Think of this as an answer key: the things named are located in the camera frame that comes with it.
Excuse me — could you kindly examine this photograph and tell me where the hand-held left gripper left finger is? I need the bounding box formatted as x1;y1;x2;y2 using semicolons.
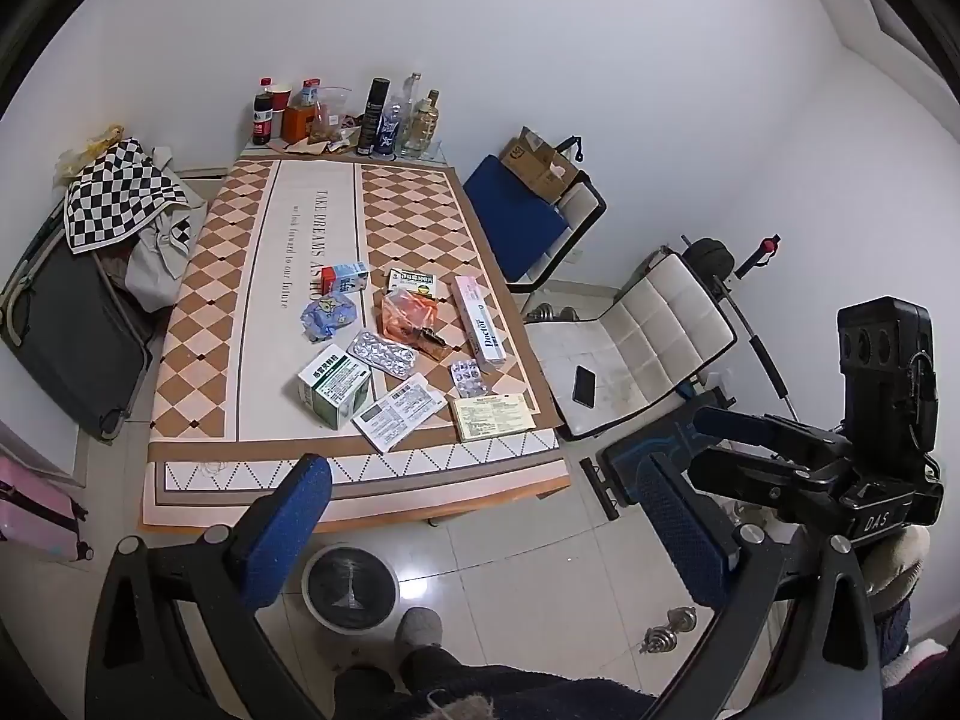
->
86;454;335;720

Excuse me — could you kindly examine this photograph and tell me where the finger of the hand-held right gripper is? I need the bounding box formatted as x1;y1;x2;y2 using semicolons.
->
691;405;852;466
686;450;856;518

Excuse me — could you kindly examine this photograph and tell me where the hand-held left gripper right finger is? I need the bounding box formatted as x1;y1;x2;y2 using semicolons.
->
641;454;884;720

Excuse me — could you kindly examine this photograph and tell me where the white round trash bin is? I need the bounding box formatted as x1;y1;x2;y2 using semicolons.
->
302;546;400;632

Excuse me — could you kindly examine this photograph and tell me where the green white medicine box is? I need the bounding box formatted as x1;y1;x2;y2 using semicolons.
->
294;345;374;430

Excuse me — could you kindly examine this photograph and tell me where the white printed sachet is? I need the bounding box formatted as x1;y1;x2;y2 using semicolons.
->
352;381;442;453

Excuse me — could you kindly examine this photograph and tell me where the silver blister pack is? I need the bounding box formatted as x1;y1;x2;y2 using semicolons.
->
349;328;417;377

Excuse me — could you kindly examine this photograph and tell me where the blue wrapper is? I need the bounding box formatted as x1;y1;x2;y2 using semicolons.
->
300;294;359;342

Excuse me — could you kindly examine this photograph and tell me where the yellow printed packet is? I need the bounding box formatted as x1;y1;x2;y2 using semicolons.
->
450;392;537;442

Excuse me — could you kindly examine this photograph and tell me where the blue blister pack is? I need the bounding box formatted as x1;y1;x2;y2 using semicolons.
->
448;360;497;397

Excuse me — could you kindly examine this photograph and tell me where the orange plastic bag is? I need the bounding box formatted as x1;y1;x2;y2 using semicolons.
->
379;286;440;342

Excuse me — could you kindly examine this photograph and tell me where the blue orange small box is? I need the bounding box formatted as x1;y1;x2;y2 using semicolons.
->
322;261;370;297

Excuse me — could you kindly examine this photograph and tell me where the green white small box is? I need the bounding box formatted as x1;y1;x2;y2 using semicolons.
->
386;268;440;297

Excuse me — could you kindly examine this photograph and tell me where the pink white long box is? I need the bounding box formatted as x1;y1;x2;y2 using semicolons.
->
452;275;507;372

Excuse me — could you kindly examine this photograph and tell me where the person's right forearm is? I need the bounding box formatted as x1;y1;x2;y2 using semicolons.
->
855;525;931;668

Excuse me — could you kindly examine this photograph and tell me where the black blue weight bench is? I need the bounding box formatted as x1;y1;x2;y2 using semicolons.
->
581;382;751;522

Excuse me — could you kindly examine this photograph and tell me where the white padded chair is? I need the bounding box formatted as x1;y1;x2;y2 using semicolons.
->
525;251;758;442

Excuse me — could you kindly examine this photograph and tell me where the grey slipper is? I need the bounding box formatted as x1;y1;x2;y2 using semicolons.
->
395;607;445;653

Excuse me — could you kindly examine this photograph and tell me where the person's left leg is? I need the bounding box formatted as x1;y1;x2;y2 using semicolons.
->
334;664;398;720

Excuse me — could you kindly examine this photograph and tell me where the person's leg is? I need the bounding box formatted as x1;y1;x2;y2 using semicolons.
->
334;664;398;720
397;645;661;720

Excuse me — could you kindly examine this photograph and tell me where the patterned tablecloth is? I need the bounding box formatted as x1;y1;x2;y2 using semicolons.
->
141;142;575;533

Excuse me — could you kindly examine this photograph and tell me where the black exercise machine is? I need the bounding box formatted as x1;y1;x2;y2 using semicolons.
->
660;235;800;421

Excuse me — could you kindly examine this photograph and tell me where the person's right leg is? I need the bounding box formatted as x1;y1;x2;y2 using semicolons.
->
397;645;661;720

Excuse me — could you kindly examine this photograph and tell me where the pink suitcase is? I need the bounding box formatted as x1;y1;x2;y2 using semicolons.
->
0;454;89;563

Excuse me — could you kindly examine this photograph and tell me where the black suitcase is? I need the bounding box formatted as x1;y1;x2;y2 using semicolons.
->
0;229;155;442

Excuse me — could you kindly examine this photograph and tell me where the grey white garment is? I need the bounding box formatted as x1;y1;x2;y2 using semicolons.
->
124;199;207;314

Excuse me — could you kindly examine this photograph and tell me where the blue cushioned chair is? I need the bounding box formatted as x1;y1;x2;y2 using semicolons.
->
461;154;607;293

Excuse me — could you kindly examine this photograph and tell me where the cardboard box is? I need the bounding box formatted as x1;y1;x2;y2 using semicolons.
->
499;127;582;205

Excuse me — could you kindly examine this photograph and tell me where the black white checkered cloth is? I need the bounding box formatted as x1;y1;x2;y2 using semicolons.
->
64;137;188;254

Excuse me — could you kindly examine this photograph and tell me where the brown paper bag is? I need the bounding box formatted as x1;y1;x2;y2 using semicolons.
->
283;133;353;158

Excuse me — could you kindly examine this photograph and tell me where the dark cola bottle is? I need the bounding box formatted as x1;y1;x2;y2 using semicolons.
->
251;77;275;146

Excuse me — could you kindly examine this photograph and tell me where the blue label plastic bottle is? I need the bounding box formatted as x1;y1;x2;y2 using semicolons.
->
379;94;406;157

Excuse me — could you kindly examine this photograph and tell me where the black spray can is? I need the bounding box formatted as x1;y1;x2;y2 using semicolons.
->
358;77;389;157

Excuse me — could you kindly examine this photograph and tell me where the clear plastic bag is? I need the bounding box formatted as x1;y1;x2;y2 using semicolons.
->
311;86;353;143

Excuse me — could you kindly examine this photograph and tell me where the yellow plastic bag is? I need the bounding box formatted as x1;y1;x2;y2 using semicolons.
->
56;124;125;185

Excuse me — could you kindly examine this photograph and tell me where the clear glass bottle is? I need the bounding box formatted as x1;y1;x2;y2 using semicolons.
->
397;73;423;157

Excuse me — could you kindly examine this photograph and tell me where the red paper cup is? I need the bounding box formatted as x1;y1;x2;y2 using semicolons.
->
268;84;293;140

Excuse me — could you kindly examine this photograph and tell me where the glass bottle gold cap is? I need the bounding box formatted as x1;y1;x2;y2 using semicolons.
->
414;88;442;158

